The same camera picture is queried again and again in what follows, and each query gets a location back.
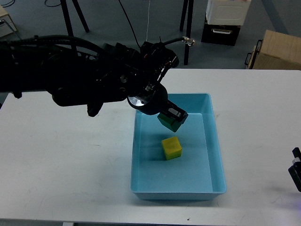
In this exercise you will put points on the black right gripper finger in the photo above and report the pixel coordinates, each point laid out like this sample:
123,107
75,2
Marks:
295,169

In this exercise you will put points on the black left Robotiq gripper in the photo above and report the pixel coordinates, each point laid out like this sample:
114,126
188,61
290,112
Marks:
156,101

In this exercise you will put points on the green wooden cube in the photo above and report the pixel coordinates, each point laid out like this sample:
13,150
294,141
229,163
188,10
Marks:
170,123

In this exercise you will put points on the yellow wooden cube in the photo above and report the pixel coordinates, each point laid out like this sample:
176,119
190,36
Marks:
171,148

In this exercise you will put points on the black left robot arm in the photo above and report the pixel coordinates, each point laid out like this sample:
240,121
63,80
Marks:
77,72

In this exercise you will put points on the black storage box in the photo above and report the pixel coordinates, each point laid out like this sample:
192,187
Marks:
220,34

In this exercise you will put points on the cardboard box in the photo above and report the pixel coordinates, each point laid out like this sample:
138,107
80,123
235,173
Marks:
276,51

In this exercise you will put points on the light blue plastic bin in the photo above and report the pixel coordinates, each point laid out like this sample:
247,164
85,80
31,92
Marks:
197,174

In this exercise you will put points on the black table leg right pair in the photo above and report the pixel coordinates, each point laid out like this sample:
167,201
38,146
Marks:
187,14

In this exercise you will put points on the white storage crate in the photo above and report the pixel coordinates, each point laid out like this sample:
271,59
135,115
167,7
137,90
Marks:
227,12

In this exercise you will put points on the wooden cabinet at left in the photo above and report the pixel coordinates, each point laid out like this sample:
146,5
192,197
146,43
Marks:
7,26

